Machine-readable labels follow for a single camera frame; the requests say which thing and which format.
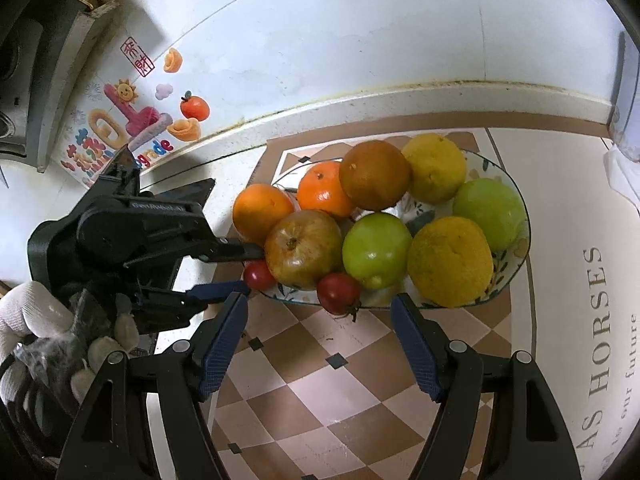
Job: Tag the red cherry tomato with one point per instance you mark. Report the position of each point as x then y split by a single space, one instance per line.
339 292
258 274

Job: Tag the floral oval plate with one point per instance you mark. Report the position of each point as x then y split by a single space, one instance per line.
515 255

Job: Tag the brownish apple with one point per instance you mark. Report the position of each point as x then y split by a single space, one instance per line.
302 247

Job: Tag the black range hood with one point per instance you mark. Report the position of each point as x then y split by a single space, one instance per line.
40 60

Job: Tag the green apple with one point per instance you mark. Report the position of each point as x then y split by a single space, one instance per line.
490 212
376 250

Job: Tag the dark brown orange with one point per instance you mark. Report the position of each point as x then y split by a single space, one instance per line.
375 175

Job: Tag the white tissue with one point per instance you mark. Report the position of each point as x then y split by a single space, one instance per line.
622 175

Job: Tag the grey spray can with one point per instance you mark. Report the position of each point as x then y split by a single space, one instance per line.
627 85

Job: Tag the colourful wall sticker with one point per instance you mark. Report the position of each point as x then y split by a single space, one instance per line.
125 120

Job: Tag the large orange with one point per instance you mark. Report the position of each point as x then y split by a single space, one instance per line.
262 210

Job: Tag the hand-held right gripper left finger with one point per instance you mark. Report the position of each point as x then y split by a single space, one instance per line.
222 345

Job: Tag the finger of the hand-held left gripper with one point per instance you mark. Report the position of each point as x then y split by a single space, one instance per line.
235 251
220 292

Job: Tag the small orange tangerine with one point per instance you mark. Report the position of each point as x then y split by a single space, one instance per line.
325 192

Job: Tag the yellow citrus fruit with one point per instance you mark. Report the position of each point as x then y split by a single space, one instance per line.
434 167
449 260

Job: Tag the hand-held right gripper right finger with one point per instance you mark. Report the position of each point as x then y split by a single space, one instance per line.
417 350

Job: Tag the checkered printed table mat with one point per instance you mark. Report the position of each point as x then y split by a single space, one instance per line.
350 410

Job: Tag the person's left hand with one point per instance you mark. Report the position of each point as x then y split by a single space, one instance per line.
35 315

